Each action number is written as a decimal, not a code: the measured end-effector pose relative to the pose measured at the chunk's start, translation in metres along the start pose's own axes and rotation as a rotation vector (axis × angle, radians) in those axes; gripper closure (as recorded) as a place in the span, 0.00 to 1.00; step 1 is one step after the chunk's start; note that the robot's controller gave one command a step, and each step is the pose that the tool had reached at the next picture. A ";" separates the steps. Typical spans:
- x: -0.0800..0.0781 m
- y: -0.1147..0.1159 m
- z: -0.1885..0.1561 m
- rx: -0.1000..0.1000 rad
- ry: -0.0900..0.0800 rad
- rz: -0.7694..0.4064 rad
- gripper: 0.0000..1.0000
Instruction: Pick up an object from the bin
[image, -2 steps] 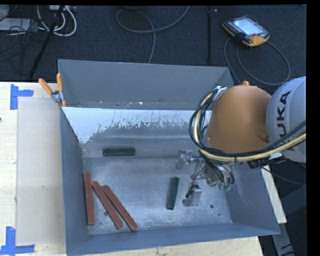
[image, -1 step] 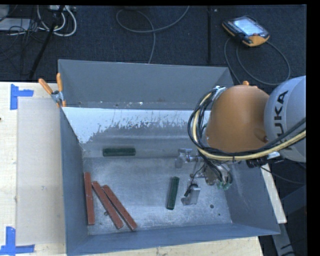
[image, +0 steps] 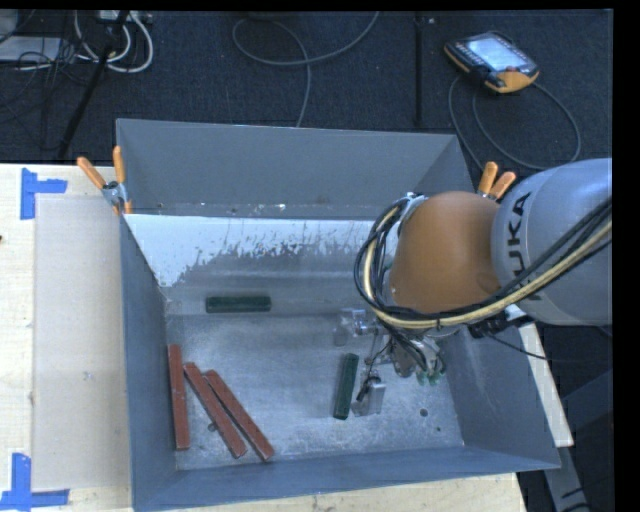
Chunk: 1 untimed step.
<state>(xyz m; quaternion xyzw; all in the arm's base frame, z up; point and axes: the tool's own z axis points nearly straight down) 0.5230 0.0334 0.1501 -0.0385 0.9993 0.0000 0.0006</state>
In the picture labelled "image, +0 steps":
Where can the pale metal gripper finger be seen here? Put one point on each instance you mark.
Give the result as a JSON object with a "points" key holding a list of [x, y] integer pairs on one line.
{"points": [[370, 397], [350, 322]]}

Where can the dark green flat block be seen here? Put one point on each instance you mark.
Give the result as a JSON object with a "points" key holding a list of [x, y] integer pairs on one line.
{"points": [[238, 304], [346, 387]]}

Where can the red-brown flat block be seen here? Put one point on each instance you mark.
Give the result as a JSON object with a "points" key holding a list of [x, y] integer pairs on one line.
{"points": [[240, 416], [178, 400], [215, 410]]}

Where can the grey metal bin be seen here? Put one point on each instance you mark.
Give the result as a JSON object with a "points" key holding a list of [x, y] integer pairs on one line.
{"points": [[280, 170]]}

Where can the pale flat board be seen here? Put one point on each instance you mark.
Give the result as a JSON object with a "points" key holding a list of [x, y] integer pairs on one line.
{"points": [[75, 325]]}

